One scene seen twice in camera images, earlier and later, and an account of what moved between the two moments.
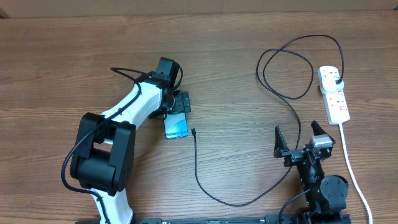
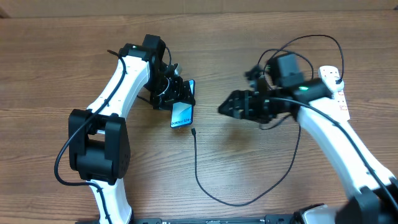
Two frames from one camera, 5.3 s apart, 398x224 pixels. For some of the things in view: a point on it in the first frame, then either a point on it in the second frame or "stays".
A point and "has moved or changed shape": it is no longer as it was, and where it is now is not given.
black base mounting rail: [276, 219] stays
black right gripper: [292, 155] -> [246, 112]
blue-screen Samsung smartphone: [175, 126] has moved or changed shape
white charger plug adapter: [331, 84] stays
